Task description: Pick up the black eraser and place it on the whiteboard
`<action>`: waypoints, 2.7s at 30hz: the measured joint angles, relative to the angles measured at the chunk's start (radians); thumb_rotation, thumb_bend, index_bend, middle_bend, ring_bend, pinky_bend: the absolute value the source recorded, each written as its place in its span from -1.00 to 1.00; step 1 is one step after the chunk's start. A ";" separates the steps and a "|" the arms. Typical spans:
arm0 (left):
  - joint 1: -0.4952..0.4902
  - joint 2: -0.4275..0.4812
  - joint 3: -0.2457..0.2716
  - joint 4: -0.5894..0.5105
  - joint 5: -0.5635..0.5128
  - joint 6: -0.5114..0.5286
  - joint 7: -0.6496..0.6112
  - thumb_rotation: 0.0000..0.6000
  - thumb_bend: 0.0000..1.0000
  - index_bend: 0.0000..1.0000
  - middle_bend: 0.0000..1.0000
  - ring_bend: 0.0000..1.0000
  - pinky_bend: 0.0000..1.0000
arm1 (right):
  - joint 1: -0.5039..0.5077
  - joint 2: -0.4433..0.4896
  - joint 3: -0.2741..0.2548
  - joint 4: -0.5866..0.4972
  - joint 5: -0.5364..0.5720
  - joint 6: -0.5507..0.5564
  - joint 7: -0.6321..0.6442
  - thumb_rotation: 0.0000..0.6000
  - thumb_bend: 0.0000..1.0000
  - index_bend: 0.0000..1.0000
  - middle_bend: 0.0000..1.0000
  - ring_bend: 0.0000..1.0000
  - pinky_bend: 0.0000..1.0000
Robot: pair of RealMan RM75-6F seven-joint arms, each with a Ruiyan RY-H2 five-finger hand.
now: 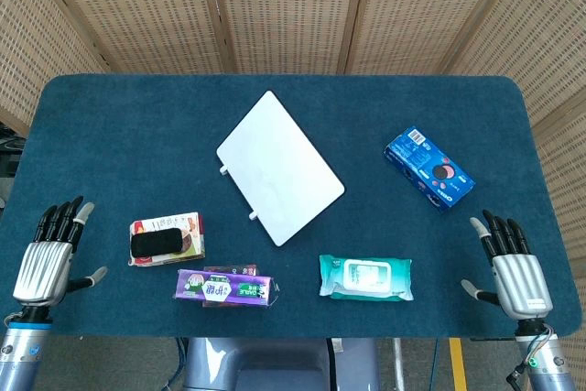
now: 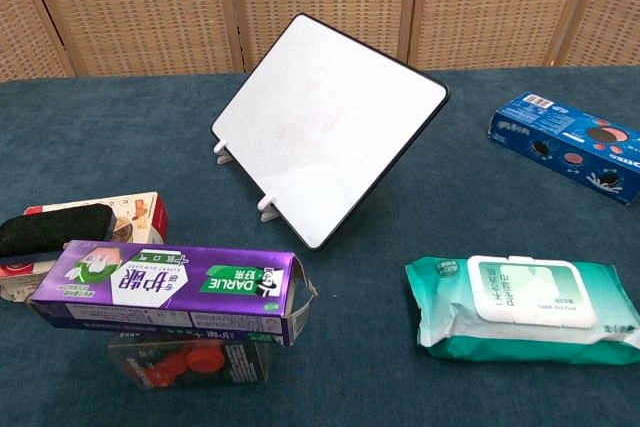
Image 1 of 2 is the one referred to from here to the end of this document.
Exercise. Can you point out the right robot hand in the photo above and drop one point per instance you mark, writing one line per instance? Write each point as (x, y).
(522, 279)

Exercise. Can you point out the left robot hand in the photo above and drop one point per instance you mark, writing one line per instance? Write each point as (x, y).
(43, 267)

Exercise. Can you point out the small black object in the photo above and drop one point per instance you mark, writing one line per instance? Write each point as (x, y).
(157, 242)

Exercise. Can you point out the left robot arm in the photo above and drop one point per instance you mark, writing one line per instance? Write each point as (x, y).
(20, 354)

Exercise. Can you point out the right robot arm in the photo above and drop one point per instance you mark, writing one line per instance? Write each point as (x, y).
(547, 356)

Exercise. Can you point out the red and white snack box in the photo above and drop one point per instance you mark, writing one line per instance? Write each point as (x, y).
(192, 235)

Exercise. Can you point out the purple Darlie toothpaste box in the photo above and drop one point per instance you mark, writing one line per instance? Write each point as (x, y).
(224, 290)

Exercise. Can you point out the blue Oreo cookie box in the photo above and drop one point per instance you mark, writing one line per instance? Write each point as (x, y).
(428, 169)

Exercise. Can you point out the blue felt table mat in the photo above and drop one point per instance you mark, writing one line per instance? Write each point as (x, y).
(137, 144)

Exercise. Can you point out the green wet wipes pack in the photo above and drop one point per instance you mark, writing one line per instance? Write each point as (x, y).
(366, 277)

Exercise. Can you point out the grey-blue robot torso base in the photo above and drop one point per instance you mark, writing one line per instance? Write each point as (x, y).
(279, 366)

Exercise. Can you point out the white magnetic whiteboard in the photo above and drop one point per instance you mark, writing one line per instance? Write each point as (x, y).
(281, 166)

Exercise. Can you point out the woven bamboo folding screen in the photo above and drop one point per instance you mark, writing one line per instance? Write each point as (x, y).
(293, 11)

